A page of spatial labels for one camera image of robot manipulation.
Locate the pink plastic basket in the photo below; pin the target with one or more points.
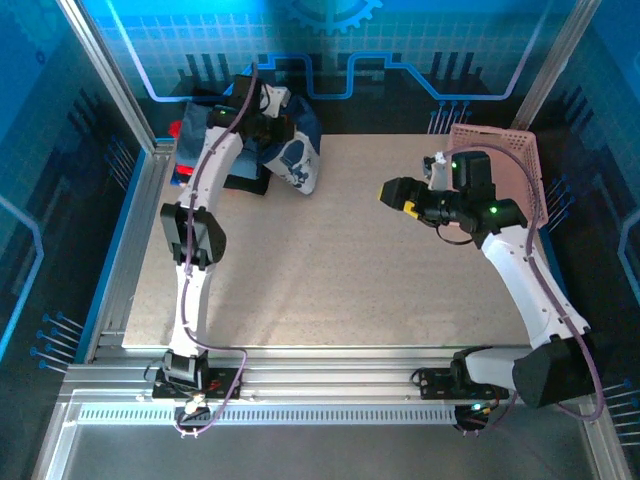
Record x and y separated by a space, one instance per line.
515 155

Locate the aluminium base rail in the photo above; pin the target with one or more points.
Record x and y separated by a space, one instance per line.
325 372

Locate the navy cartoon print t-shirt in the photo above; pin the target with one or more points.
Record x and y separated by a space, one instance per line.
300 160

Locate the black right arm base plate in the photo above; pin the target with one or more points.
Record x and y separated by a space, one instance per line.
437 385

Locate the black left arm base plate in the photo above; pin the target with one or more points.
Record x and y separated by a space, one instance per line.
225 385

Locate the red folded t-shirt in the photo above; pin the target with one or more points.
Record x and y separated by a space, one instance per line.
184 171

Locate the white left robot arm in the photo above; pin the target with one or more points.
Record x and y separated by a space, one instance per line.
199 300

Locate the aluminium side rail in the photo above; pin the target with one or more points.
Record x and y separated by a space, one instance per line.
135 240

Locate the black folded t-shirt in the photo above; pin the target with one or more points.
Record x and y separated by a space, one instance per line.
250 184

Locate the aluminium corner post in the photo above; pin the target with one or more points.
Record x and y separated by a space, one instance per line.
100 65
555 60

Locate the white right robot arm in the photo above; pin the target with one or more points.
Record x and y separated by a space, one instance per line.
520 280

